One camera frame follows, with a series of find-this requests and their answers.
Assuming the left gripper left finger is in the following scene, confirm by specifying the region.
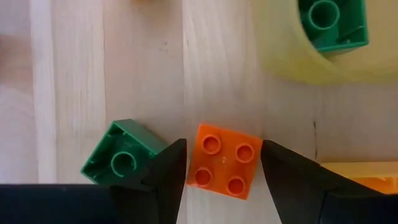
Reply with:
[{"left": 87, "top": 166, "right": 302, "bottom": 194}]
[{"left": 0, "top": 138, "right": 188, "bottom": 224}]

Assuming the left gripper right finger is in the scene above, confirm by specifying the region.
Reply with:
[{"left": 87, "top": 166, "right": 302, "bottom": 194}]
[{"left": 260, "top": 139, "right": 398, "bottom": 224}]

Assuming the green two-by-two brick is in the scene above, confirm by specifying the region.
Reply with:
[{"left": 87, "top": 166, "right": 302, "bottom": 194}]
[{"left": 80, "top": 118, "right": 169, "bottom": 187}]

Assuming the orange-red two-by-two brick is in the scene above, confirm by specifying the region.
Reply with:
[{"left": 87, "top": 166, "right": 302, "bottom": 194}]
[{"left": 186, "top": 123, "right": 264, "bottom": 201}]

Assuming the orange two-by-four brick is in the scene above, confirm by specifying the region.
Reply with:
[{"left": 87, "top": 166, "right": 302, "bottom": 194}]
[{"left": 320, "top": 161, "right": 398, "bottom": 195}]

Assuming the green two-by-four brick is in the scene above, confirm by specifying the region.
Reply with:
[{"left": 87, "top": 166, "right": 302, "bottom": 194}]
[{"left": 297, "top": 0, "right": 370, "bottom": 54}]

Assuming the yellow translucent plastic bin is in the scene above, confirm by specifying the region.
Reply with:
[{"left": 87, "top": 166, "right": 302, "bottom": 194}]
[{"left": 251, "top": 0, "right": 398, "bottom": 86}]

